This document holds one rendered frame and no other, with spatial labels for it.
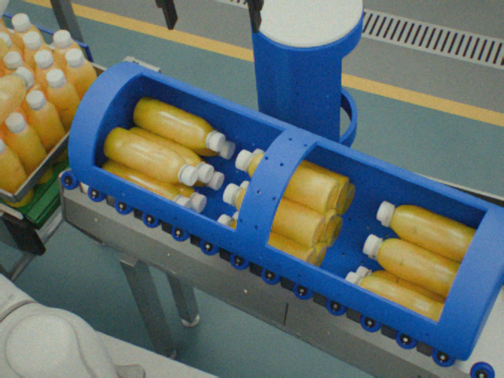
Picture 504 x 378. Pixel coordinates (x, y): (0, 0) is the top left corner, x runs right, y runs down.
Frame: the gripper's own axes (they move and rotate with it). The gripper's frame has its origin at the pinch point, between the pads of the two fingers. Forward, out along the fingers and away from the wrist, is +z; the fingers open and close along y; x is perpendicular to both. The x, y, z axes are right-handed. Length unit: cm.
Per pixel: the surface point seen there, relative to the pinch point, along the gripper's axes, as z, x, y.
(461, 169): 154, -110, -34
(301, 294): 64, 7, -8
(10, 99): 36, -16, 57
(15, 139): 45, -13, 58
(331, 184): 40.4, -3.1, -14.6
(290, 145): 35.3, -7.8, -6.3
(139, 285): 101, -13, 44
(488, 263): 41, 11, -43
